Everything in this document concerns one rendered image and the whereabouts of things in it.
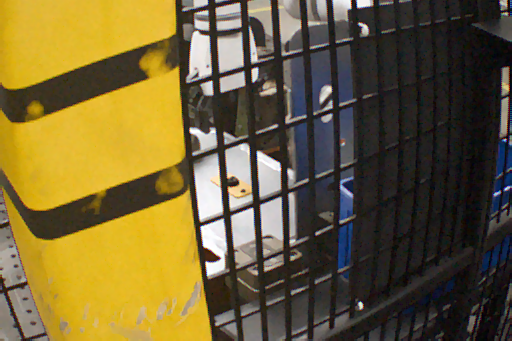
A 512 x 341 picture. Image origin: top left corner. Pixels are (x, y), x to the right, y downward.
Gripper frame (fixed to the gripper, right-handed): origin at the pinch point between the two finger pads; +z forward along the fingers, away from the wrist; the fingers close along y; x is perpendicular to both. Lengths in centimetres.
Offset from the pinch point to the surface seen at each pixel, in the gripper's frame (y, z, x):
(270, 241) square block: 10.6, 6.1, 25.6
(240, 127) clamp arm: -13.0, 11.3, -17.3
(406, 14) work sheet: 14, -32, 55
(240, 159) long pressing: -6.2, 11.9, -7.2
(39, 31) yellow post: 51, -41, 68
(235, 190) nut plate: 0.9, 11.6, 1.9
